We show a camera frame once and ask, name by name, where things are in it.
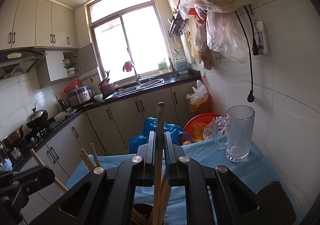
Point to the blue plastic bag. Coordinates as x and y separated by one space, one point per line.
178 135

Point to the kitchen window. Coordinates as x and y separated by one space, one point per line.
126 32

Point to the red plastic basin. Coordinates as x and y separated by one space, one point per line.
195 127

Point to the upper kitchen cabinets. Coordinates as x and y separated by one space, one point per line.
37 23

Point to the brown clay pot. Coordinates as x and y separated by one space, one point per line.
106 87

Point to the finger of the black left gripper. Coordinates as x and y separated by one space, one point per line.
30 181

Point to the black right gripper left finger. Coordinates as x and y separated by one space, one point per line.
105 196

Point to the kitchen cabinets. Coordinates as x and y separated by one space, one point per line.
37 23
110 126

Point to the kitchen faucet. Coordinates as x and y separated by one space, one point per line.
136 75

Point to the pink hanging plastic bag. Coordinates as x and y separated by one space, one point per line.
222 33

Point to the smartphone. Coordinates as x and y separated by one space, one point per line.
277 199

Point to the silver rice cooker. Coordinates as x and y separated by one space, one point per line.
79 96

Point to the black wok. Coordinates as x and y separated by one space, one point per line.
37 118

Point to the clear glass mug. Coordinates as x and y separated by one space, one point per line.
233 133

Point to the blue towel table cover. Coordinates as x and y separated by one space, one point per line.
256 171

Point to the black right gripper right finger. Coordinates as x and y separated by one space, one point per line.
214 195

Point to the white plastic bag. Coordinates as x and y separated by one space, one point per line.
199 100

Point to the lower kitchen cabinets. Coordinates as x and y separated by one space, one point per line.
110 126

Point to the dark perforated utensil holder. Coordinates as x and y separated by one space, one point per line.
141 213

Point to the range hood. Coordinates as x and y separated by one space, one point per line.
19 61

